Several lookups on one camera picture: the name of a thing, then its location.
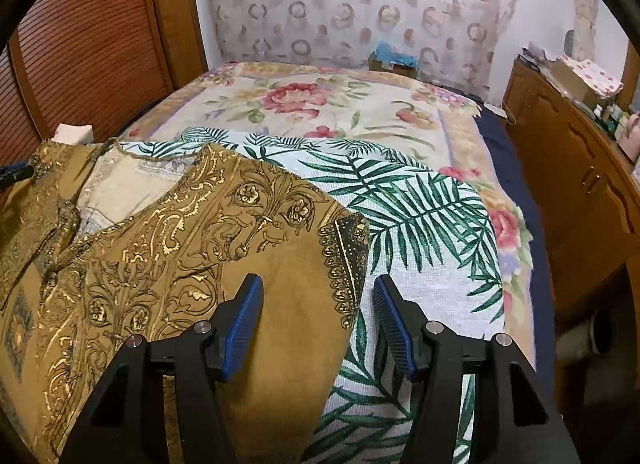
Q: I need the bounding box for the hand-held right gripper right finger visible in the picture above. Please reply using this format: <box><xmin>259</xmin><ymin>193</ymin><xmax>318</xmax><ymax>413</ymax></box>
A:
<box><xmin>372</xmin><ymin>274</ymin><xmax>583</xmax><ymax>464</ymax></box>

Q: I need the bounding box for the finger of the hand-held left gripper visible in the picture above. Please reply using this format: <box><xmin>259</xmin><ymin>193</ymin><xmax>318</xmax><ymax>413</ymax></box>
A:
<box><xmin>0</xmin><ymin>164</ymin><xmax>36</xmax><ymax>188</ymax></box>

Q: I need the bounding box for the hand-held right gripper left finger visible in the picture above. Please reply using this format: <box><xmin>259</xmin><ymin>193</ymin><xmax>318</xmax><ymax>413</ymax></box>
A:
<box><xmin>57</xmin><ymin>273</ymin><xmax>265</xmax><ymax>464</ymax></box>

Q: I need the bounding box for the mustard gold-print top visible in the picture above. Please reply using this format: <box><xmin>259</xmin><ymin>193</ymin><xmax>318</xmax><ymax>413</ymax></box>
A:
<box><xmin>0</xmin><ymin>139</ymin><xmax>371</xmax><ymax>464</ymax></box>

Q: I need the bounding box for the white folded cloth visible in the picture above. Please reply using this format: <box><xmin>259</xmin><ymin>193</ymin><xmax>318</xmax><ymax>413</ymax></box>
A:
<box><xmin>55</xmin><ymin>123</ymin><xmax>95</xmax><ymax>147</ymax></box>

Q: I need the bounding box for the white palm-leaf print cloth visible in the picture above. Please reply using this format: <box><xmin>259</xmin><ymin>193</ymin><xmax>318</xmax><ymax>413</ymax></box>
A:
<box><xmin>117</xmin><ymin>127</ymin><xmax>508</xmax><ymax>464</ymax></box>

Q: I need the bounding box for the wooden louvered wardrobe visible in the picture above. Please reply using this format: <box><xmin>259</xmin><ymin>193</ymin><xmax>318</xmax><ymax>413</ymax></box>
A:
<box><xmin>0</xmin><ymin>0</ymin><xmax>208</xmax><ymax>180</ymax></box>

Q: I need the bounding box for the navy bed sheet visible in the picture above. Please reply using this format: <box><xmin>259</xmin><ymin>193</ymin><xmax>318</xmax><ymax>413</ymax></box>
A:
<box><xmin>440</xmin><ymin>87</ymin><xmax>558</xmax><ymax>405</ymax></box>

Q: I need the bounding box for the grey pipe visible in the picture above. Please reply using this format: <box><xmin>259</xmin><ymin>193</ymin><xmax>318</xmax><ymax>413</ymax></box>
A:
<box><xmin>555</xmin><ymin>309</ymin><xmax>626</xmax><ymax>365</ymax></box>

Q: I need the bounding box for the floral blanket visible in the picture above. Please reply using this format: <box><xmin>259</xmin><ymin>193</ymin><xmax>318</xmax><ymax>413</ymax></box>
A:
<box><xmin>120</xmin><ymin>62</ymin><xmax>536</xmax><ymax>360</ymax></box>

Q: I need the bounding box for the wooden cabinet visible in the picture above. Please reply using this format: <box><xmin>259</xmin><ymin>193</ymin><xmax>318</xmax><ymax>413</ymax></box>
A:
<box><xmin>502</xmin><ymin>57</ymin><xmax>640</xmax><ymax>380</ymax></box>

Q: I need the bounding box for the small cardboard box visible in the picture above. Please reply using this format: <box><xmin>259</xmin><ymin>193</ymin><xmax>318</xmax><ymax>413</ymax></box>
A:
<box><xmin>369</xmin><ymin>52</ymin><xmax>418</xmax><ymax>78</ymax></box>

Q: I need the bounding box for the blue cloth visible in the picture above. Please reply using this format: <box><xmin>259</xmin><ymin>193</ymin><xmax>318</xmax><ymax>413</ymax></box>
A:
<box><xmin>375</xmin><ymin>39</ymin><xmax>421</xmax><ymax>68</ymax></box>

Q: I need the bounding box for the pink container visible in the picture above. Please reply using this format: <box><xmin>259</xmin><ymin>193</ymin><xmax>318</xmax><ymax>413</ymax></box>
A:
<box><xmin>617</xmin><ymin>114</ymin><xmax>640</xmax><ymax>162</ymax></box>

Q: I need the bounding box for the circle-print wall cloth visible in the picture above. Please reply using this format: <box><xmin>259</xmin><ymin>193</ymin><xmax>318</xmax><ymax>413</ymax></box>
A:
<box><xmin>202</xmin><ymin>0</ymin><xmax>521</xmax><ymax>100</ymax></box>

